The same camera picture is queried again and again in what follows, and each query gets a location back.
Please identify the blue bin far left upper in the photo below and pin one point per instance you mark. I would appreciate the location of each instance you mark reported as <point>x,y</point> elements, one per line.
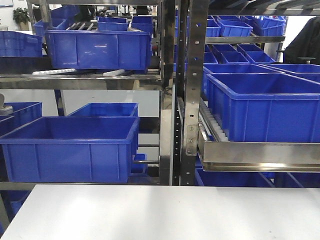
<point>17,44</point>

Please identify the blue bin far left lower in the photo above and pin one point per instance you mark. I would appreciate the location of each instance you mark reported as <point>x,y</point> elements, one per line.
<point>15,114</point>

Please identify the blue bin lower left front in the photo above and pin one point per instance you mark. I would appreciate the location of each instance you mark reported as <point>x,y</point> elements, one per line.
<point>72,150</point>

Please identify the steel shelving rack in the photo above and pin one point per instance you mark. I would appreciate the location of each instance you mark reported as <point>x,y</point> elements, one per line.
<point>224,156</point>
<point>163,82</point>

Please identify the steel shelving rack right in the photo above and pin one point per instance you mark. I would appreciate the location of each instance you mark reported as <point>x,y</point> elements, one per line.
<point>224,156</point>

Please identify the blue bin upper left shelf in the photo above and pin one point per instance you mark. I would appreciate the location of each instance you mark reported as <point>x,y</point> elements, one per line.
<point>99,50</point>

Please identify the blue bin lower left rear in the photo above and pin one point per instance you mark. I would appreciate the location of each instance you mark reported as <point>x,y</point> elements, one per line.
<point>108,109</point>

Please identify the blue bin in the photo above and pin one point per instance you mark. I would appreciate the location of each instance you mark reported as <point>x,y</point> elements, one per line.
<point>15,114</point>
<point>72,150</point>
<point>17,44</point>
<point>108,109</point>

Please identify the large blue bin right shelf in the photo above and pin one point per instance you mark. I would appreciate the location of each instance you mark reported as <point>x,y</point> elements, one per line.
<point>265,107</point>

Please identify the steel shelving rack left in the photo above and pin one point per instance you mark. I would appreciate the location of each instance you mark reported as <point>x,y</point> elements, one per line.
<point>163,82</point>

